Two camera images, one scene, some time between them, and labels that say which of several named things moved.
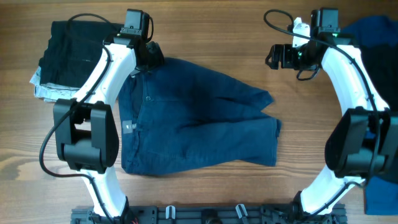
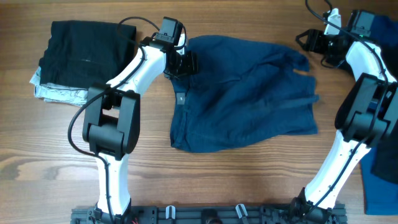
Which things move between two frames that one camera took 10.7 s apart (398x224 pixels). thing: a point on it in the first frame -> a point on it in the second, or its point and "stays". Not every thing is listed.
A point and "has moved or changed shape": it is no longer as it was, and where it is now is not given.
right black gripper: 285,50 -> 313,43
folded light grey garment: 50,92 stays
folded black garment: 71,50 stays
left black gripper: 157,56 -> 191,66
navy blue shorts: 176,115 has moved or changed shape
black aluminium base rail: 216,214 stays
